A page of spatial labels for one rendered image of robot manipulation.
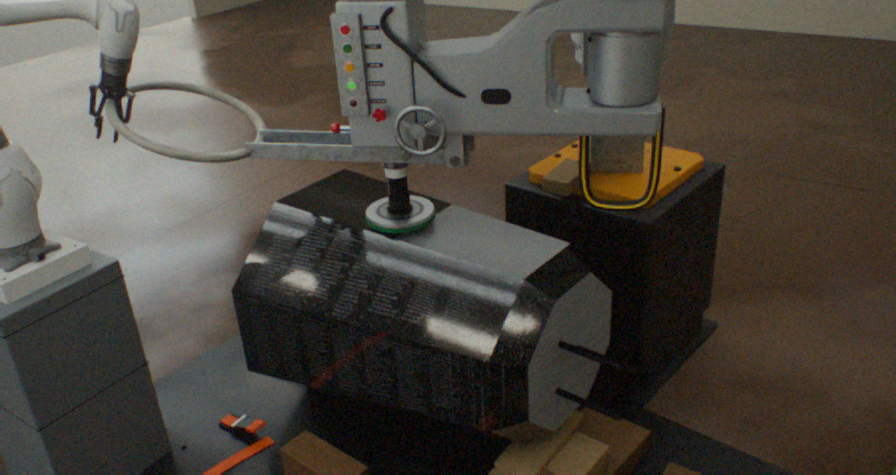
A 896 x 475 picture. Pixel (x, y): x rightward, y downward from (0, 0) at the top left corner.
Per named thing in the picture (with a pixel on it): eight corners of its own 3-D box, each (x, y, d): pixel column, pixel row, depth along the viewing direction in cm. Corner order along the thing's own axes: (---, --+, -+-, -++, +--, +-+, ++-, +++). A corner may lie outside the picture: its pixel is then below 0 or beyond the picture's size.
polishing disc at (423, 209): (447, 207, 250) (447, 203, 250) (405, 234, 235) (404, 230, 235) (395, 193, 262) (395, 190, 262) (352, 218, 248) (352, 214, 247)
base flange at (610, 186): (592, 140, 328) (592, 129, 326) (706, 165, 298) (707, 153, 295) (523, 180, 296) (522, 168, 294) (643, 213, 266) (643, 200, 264)
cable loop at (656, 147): (657, 209, 232) (664, 106, 218) (658, 215, 229) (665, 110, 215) (577, 207, 237) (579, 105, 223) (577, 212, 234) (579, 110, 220)
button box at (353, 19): (371, 113, 225) (361, 11, 212) (369, 116, 222) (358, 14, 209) (344, 113, 226) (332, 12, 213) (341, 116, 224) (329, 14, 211)
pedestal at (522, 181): (581, 279, 372) (585, 130, 338) (718, 326, 331) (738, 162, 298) (496, 346, 329) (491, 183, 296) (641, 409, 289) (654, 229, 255)
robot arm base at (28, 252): (15, 276, 230) (8, 259, 227) (-23, 260, 242) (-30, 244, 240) (71, 249, 243) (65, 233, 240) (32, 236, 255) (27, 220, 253)
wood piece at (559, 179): (566, 170, 292) (566, 158, 290) (591, 175, 287) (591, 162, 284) (541, 191, 277) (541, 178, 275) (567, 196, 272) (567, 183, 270)
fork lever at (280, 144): (476, 145, 244) (476, 130, 241) (466, 170, 227) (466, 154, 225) (266, 139, 258) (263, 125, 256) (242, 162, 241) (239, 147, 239)
